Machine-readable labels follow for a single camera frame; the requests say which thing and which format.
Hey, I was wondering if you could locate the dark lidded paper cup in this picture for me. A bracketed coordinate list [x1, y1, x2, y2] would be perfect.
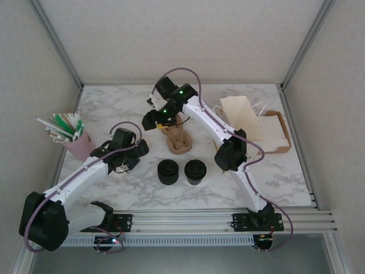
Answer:
[159, 172, 178, 186]
[186, 174, 204, 186]

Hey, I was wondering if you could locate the white green paper bag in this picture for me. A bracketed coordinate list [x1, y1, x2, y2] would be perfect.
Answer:
[211, 95, 269, 174]

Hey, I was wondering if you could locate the pink straw holder cup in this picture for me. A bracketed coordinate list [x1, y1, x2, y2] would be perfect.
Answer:
[62, 130, 96, 162]

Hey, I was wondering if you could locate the green striped straw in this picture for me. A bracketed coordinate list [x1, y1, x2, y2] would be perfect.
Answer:
[74, 118, 84, 140]
[52, 113, 78, 136]

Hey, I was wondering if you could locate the small controller board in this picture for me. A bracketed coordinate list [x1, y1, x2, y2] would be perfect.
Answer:
[258, 233, 274, 249]
[95, 235, 120, 247]

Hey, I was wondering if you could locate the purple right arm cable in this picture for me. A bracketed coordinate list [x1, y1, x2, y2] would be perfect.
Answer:
[151, 67, 294, 253]

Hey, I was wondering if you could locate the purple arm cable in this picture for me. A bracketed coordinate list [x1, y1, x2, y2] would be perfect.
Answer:
[23, 121, 143, 255]
[151, 67, 294, 253]

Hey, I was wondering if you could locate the wide slotted aluminium rail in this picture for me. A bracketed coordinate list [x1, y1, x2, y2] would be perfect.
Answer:
[65, 209, 339, 236]

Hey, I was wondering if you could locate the white slotted cable duct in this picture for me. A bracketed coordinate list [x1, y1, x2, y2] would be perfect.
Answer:
[61, 235, 255, 248]

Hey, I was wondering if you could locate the aluminium frame post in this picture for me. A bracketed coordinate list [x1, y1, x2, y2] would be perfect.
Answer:
[28, 0, 84, 90]
[280, 0, 338, 89]

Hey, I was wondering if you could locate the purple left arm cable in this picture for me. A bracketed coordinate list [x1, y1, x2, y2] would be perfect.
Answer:
[23, 121, 143, 255]

